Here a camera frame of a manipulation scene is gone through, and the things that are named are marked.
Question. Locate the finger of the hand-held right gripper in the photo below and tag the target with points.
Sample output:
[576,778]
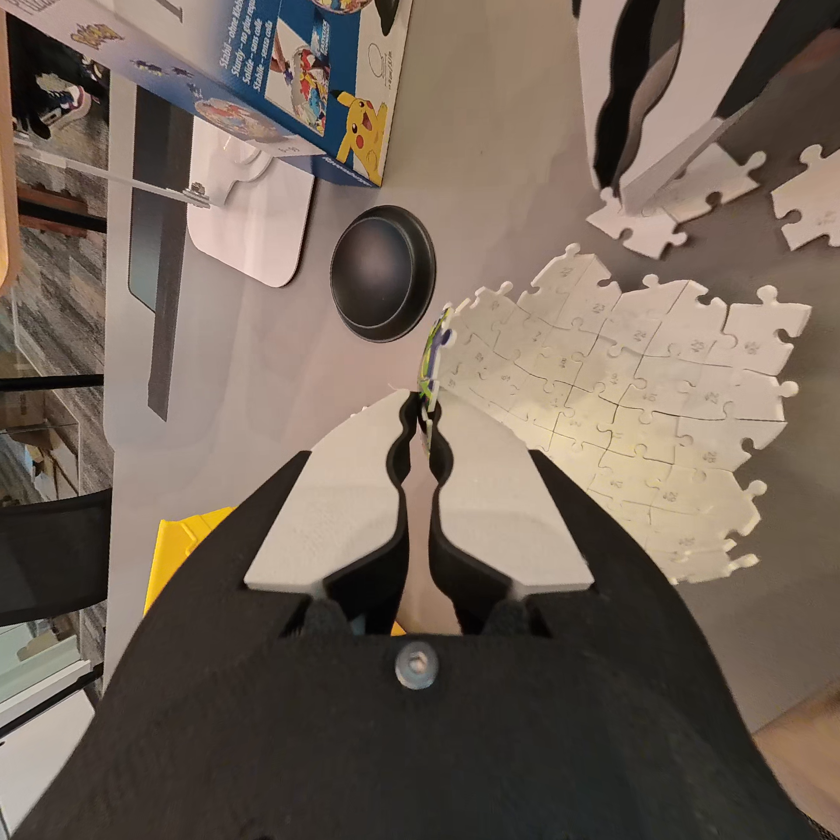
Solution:
[594,65]
[728,52]

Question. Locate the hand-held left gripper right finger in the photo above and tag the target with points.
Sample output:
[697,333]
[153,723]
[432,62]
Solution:
[512,525]

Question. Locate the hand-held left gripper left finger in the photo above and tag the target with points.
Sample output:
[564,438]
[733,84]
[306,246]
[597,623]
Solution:
[328,518]

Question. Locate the partly built puzzle ball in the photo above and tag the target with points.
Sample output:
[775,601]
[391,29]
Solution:
[623,394]

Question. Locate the black round ball stand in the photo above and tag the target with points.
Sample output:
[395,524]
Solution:
[380,269]

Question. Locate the blue puzzle box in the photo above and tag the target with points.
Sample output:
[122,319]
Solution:
[262,65]

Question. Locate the yellow plastic bin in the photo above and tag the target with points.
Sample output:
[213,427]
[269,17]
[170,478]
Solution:
[177,551]

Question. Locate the black mesh office chair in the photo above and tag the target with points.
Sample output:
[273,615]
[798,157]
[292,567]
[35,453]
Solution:
[52,558]

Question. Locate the white rounded board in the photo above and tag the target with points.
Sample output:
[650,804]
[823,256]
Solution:
[249,236]

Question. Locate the person's tan trousers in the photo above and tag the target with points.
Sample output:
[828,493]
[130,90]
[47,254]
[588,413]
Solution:
[807,768]

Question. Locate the colourful sneaker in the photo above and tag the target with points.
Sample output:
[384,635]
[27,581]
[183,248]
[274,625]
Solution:
[65,98]

